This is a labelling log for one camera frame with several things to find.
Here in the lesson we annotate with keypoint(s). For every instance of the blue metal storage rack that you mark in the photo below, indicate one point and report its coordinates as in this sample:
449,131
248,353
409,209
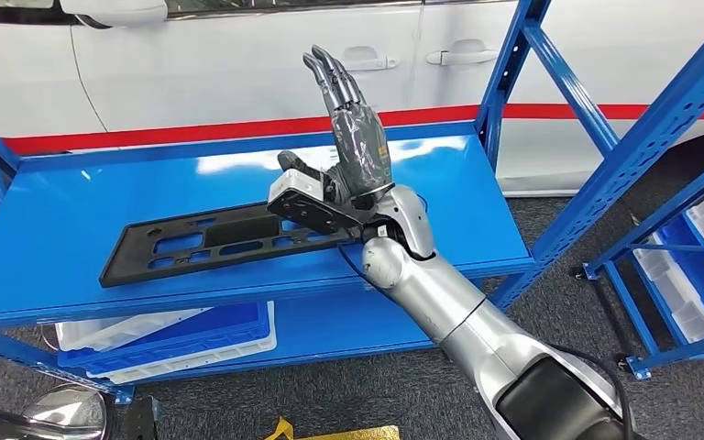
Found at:
662,218

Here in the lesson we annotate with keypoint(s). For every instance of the blue metal shelf unit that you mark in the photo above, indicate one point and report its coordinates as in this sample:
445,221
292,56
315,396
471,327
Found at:
479,200

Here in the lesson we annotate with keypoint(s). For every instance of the black plastic plate part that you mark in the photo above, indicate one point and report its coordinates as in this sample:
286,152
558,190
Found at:
127,267

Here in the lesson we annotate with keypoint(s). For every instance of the chrome stanchion post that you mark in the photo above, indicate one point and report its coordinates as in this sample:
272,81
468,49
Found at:
66,413

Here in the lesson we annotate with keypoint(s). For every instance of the yellow floor tape with curl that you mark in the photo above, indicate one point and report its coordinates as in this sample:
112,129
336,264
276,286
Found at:
340,433

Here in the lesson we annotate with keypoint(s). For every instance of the black left wrist camera bracket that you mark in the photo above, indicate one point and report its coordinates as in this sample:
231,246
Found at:
140,422

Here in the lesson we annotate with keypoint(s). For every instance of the white translucent plastic tray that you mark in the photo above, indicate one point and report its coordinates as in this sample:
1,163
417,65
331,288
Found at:
103,331

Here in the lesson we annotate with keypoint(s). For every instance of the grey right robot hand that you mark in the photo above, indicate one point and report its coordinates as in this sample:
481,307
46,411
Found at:
361,152

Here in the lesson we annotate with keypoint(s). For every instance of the white plastic crate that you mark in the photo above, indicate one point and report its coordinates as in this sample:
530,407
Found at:
194,361

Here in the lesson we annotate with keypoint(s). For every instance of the white car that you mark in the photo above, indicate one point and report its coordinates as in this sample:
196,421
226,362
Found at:
206,73

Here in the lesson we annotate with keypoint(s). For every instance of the red barrier belt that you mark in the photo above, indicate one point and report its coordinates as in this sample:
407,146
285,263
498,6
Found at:
236,129

